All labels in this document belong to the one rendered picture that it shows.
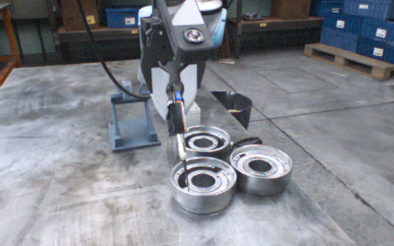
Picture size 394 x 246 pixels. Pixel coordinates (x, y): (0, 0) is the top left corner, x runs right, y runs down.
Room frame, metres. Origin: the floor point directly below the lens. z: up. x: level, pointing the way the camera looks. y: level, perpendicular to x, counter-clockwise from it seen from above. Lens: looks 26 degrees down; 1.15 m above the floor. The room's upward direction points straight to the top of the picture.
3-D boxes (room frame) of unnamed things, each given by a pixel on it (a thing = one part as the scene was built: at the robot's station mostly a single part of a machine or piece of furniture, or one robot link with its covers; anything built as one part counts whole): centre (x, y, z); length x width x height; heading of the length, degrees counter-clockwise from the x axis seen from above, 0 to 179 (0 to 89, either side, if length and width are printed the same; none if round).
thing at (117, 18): (4.10, 0.80, 0.56); 0.52 x 0.38 x 0.22; 104
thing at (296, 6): (4.71, -1.28, 0.67); 0.52 x 0.43 x 0.43; 107
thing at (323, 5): (4.89, -1.89, 0.56); 0.52 x 0.38 x 0.22; 104
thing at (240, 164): (0.48, -0.11, 0.82); 0.08 x 0.08 x 0.02
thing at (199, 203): (0.43, -0.01, 0.82); 0.10 x 0.10 x 0.04
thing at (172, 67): (1.04, 0.11, 0.85); 0.15 x 0.15 x 0.10
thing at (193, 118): (0.71, 0.03, 0.82); 0.08 x 0.07 x 0.05; 17
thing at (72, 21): (3.92, 1.30, 0.64); 0.49 x 0.40 x 0.37; 112
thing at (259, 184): (0.48, -0.11, 0.82); 0.10 x 0.10 x 0.04
